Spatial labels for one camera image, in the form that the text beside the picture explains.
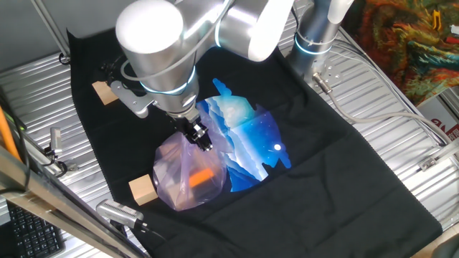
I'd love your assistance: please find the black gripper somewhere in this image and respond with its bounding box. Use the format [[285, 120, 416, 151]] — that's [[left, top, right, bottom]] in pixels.
[[174, 112, 214, 152]]

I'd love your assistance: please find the purple translucent plastic bag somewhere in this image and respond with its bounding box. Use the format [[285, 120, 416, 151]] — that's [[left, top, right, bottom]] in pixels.
[[152, 105, 235, 212]]

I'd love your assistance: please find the orange block inside bag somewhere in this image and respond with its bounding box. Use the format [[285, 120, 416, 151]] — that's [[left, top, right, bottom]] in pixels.
[[188, 168, 216, 188]]

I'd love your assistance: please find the plain wooden cube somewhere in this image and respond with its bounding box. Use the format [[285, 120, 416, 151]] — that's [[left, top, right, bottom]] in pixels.
[[128, 173, 159, 207], [91, 80, 120, 107]]

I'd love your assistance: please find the black cloth with blue print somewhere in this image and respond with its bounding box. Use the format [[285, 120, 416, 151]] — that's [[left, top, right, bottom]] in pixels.
[[66, 28, 444, 258]]

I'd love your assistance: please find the metal stand pole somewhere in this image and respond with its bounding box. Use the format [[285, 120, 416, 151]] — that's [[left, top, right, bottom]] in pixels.
[[29, 0, 72, 65]]

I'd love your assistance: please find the black computer keyboard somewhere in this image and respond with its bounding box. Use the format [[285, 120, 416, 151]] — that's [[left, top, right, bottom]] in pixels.
[[6, 201, 67, 258]]

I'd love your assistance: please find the colourful patterned cloth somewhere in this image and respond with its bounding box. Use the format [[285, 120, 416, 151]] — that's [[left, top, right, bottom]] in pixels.
[[353, 0, 459, 107]]

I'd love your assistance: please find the red and white box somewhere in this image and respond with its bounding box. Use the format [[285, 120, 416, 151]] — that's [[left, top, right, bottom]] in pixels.
[[417, 94, 459, 145]]

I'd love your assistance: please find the yellow clip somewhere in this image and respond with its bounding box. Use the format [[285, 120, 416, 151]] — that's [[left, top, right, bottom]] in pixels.
[[431, 9, 443, 32]]

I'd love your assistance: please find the dark grey rounded object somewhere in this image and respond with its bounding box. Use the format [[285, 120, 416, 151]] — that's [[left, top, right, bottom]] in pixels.
[[429, 232, 459, 258]]

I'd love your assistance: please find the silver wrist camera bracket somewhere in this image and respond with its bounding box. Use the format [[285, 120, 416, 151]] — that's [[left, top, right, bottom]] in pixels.
[[110, 80, 159, 120]]

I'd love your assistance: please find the long silver depth camera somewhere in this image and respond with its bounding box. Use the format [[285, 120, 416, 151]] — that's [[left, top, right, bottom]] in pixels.
[[95, 199, 146, 230]]

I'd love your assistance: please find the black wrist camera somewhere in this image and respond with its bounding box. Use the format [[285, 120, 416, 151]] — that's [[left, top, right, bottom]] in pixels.
[[100, 52, 127, 86]]

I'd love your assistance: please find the black camera cable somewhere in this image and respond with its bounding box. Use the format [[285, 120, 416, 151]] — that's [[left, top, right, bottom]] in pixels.
[[42, 145, 70, 177]]

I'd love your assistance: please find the small silver depth camera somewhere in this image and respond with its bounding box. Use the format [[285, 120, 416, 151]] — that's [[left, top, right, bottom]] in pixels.
[[49, 126, 64, 157]]

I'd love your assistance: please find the aluminium frame beam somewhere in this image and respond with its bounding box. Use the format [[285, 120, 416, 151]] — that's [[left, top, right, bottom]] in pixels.
[[0, 145, 150, 258]]

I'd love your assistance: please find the grey hose with metal connector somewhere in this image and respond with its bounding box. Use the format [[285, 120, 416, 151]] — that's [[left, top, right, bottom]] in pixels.
[[311, 71, 459, 148]]

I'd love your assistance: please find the orange cable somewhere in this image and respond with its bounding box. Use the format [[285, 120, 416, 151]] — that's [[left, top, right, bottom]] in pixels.
[[0, 105, 22, 163]]

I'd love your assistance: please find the metal corner bracket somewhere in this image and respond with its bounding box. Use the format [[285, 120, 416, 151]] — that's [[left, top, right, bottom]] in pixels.
[[418, 137, 459, 173]]

